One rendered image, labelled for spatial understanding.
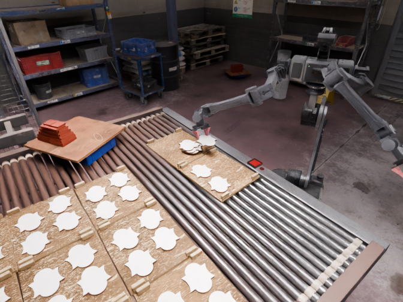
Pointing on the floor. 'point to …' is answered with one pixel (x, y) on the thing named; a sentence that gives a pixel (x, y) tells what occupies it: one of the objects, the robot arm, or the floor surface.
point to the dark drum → (173, 70)
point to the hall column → (173, 26)
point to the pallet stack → (202, 44)
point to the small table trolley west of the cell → (140, 77)
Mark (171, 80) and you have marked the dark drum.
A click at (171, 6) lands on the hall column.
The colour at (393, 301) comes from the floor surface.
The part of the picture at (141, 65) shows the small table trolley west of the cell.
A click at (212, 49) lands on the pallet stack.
